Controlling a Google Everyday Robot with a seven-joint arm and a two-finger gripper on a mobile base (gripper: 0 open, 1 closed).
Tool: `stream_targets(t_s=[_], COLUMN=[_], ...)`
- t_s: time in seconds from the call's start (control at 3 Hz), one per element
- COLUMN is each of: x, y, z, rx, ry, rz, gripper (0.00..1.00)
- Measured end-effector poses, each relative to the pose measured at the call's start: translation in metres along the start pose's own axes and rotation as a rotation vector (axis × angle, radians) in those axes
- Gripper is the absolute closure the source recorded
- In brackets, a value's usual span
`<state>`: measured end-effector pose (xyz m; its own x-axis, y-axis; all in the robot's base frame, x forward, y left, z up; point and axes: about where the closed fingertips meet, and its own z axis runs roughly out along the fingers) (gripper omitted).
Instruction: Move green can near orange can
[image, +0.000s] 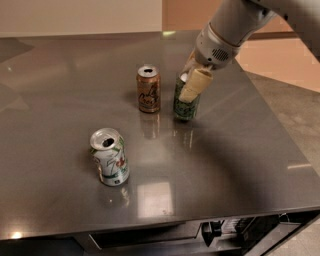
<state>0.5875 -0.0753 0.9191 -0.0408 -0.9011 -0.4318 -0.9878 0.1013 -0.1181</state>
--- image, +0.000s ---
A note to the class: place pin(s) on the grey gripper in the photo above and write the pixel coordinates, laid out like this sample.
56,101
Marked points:
213,50

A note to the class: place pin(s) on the green soda can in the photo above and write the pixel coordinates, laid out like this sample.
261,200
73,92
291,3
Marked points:
184,111

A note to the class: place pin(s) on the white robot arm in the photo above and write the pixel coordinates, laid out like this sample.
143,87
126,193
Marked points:
232,24

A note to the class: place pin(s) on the orange LaCroix can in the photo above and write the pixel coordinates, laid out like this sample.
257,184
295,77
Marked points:
148,89

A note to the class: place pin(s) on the white and green 7up can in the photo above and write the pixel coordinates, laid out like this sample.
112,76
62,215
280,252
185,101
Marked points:
108,152

